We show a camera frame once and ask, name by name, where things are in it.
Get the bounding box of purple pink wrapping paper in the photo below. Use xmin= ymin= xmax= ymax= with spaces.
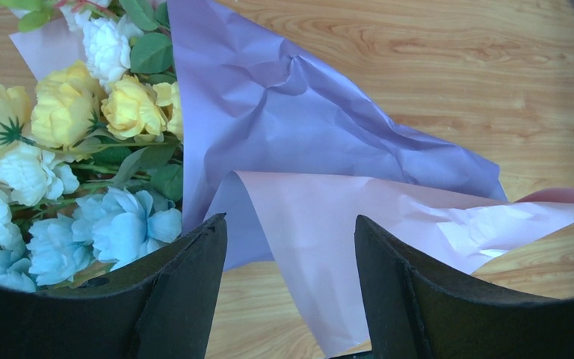
xmin=8 ymin=0 xmax=574 ymax=359

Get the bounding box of artificial flower bunch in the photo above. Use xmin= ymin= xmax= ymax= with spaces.
xmin=0 ymin=1 xmax=183 ymax=292

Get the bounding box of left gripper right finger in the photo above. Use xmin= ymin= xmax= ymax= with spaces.
xmin=354 ymin=215 xmax=574 ymax=358

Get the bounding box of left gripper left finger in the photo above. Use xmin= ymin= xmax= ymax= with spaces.
xmin=0 ymin=214 xmax=227 ymax=358

